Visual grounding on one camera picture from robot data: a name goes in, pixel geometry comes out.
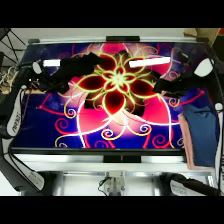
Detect black garment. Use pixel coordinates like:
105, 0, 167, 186
59, 52, 105, 81

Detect pink garment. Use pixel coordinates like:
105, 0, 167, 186
177, 112, 203, 170

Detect blue garment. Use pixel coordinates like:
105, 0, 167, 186
182, 103, 219, 169

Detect cardboard box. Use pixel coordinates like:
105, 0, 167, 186
183, 28, 222, 46

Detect black stand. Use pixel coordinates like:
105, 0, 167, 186
0, 28, 28, 66

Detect black cable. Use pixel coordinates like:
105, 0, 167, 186
97, 176, 113, 196

